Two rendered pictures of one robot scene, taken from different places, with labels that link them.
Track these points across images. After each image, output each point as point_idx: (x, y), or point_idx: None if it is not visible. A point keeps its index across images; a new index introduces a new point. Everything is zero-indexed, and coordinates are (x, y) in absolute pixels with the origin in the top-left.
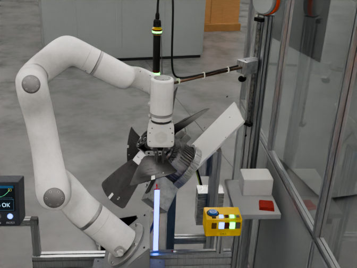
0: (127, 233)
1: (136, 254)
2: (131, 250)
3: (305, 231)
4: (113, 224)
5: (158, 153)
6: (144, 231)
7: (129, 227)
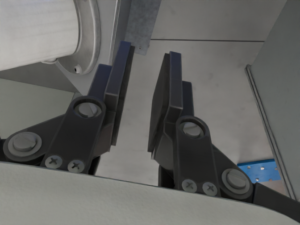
0: (52, 53)
1: (81, 85)
2: (72, 68)
3: None
4: (5, 66)
5: (112, 139)
6: (98, 50)
7: (59, 30)
